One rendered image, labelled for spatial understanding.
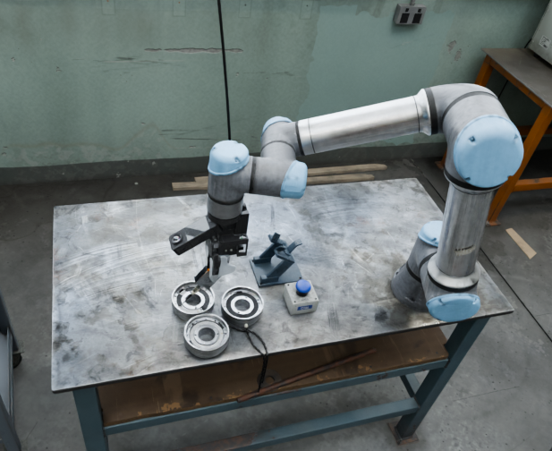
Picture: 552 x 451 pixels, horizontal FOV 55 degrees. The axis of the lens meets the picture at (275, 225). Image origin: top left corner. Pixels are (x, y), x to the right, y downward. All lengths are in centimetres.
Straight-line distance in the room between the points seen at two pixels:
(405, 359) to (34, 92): 201
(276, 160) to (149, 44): 168
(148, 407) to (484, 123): 106
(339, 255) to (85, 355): 73
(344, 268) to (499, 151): 66
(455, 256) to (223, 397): 73
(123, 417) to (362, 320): 66
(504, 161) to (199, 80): 198
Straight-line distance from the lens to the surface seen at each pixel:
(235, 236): 115
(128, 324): 133
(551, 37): 328
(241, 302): 136
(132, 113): 281
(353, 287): 148
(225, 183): 103
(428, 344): 176
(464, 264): 122
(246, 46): 273
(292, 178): 102
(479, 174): 102
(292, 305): 134
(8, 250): 271
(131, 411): 150
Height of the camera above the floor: 187
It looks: 42 degrees down
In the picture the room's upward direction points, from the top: 10 degrees clockwise
